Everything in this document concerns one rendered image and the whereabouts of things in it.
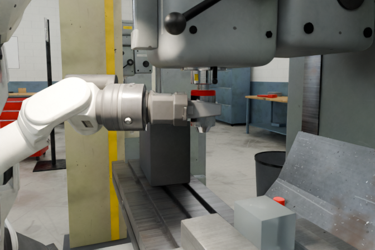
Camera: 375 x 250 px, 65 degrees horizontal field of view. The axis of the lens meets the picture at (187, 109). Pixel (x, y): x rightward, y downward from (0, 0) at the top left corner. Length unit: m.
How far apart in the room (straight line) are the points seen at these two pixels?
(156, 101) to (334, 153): 0.47
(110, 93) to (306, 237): 0.37
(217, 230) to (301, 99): 0.56
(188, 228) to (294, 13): 0.36
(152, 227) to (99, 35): 1.76
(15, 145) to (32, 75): 9.04
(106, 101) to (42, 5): 9.28
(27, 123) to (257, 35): 0.40
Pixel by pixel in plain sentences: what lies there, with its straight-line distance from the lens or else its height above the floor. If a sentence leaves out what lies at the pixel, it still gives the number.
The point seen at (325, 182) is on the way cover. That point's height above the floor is 1.05.
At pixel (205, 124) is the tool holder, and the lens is 0.53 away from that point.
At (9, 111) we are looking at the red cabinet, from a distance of 5.12.
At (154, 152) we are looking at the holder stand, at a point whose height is 1.08.
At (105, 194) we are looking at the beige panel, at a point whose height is 0.41.
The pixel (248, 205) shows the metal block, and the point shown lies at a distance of 0.41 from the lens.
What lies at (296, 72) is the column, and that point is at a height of 1.31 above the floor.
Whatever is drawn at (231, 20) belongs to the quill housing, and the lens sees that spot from 0.47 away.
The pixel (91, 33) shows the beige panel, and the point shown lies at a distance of 2.25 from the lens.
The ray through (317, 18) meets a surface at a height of 1.39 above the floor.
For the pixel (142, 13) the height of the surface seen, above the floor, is 1.39.
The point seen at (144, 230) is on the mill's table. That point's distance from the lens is 0.65.
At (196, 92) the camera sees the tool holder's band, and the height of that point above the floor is 1.27.
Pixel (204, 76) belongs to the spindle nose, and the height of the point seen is 1.29.
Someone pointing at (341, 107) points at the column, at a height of 1.22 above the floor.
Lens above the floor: 1.29
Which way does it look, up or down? 6 degrees down
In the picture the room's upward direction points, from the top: straight up
